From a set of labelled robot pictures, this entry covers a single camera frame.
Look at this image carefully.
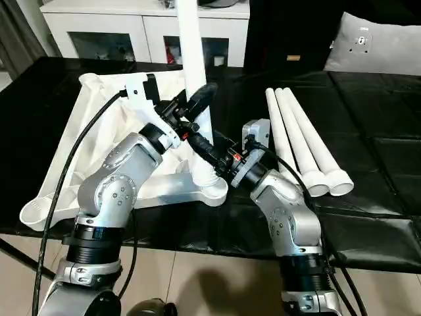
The white plastic table leg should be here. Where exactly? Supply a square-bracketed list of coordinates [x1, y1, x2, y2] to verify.
[274, 87, 331, 198]
[176, 0, 226, 196]
[264, 88, 290, 172]
[283, 87, 355, 197]

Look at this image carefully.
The white plastic table top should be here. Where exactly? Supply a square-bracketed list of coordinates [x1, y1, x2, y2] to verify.
[18, 70, 230, 231]

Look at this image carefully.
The grey helmet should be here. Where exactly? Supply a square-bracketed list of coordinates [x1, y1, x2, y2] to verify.
[199, 0, 237, 9]

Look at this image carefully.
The white sideboard with glass doors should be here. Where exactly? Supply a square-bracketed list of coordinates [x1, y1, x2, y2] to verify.
[41, 5, 250, 68]

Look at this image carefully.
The black speaker with gold label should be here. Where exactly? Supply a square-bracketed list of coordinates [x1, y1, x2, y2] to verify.
[243, 0, 330, 72]

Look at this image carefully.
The black work mat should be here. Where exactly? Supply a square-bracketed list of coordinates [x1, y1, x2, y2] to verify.
[0, 56, 421, 274]

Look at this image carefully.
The dark round robot body part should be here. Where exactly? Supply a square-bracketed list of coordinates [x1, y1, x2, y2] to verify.
[130, 298, 178, 316]

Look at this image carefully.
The grey cushion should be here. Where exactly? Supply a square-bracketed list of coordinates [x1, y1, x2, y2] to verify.
[324, 11, 421, 75]

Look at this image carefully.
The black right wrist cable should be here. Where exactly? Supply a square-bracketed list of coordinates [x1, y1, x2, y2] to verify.
[248, 134, 362, 316]

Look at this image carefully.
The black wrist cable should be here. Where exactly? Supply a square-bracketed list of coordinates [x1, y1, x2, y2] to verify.
[31, 88, 129, 316]
[248, 134, 362, 316]

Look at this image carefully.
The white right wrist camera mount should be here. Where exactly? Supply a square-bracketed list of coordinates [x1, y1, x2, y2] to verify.
[230, 118, 272, 187]

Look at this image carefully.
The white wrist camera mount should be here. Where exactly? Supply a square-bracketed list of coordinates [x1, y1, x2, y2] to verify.
[124, 72, 182, 149]
[230, 118, 272, 187]

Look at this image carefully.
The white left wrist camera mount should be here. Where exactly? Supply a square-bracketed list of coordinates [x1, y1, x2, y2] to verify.
[124, 72, 182, 149]

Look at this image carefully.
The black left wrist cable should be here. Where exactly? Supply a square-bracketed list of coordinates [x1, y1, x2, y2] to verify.
[31, 88, 129, 316]

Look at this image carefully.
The black metal frame leg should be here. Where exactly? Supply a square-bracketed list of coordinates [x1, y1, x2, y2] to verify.
[0, 238, 55, 280]

